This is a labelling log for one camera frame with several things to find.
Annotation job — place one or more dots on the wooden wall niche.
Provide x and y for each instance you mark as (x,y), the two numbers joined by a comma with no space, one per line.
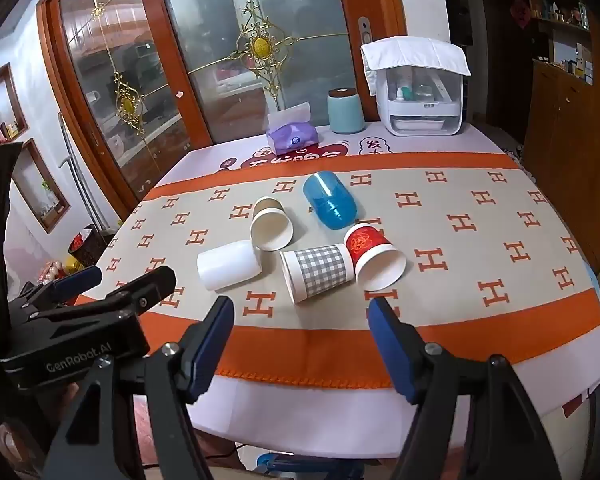
(5,105)
(40,185)

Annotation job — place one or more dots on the red paper cup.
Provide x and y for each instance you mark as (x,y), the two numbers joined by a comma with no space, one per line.
(367,247)

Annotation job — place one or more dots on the wooden framed glass door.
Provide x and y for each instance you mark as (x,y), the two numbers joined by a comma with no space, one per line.
(280,25)
(110,85)

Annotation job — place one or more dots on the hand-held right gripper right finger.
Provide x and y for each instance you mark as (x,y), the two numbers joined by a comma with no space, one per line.
(387,345)

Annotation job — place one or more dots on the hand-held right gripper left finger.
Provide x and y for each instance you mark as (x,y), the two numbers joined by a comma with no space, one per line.
(215,345)

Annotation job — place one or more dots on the white plastic storage box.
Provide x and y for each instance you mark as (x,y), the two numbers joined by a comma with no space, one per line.
(422,112)

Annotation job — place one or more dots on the blue plastic cup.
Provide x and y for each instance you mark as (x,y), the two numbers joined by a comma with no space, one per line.
(330,202)

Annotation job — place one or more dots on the orange patterned blanket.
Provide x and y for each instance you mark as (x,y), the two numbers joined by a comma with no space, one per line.
(455,260)

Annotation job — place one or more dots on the grey checked paper cup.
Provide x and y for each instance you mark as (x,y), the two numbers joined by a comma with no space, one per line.
(320,271)

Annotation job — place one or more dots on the grey metal pole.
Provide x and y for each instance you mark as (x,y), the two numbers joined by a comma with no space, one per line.
(75,165)

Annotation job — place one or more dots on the white printed table cover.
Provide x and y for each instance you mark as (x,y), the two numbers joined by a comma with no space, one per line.
(330,410)

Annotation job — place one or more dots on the light blue canister brown lid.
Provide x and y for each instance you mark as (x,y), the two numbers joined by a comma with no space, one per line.
(346,112)

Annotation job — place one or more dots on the wooden shelf with bottles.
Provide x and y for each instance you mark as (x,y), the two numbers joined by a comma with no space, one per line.
(562,15)

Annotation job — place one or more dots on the dark bin with red contents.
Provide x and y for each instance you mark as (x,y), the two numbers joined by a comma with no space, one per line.
(85,245)

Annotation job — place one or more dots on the purple tissue pack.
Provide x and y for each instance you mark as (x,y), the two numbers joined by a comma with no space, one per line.
(292,137)

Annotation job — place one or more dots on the white folded cloth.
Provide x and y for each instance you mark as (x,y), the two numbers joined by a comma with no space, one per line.
(415,55)

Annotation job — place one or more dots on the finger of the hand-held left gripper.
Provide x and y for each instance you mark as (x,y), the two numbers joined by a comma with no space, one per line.
(77,280)
(145,287)

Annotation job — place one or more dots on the brown paper cup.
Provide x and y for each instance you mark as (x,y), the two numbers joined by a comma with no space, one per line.
(270,227)

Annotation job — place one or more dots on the blue plastic stool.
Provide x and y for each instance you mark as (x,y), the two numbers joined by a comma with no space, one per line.
(290,465)

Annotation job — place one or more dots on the white plastic cup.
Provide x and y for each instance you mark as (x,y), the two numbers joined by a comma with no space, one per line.
(227,267)

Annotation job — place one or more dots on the red wall ornament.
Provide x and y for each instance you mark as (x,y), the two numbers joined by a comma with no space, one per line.
(519,11)

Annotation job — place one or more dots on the wooden cabinet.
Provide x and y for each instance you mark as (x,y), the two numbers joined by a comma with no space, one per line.
(570,150)

